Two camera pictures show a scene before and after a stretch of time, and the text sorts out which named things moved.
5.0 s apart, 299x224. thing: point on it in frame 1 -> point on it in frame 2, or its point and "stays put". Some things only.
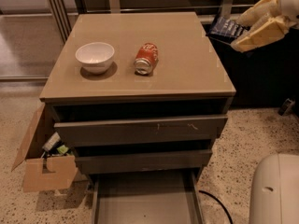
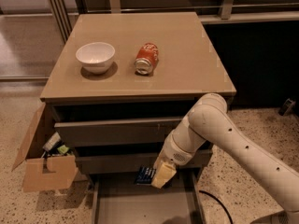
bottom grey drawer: [146, 197] stays put
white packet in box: [51, 142] stays put
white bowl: [95, 57] stays put
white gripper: [291, 4] -> [172, 151]
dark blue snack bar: [225, 29] -> [145, 175]
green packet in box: [63, 148] stays put
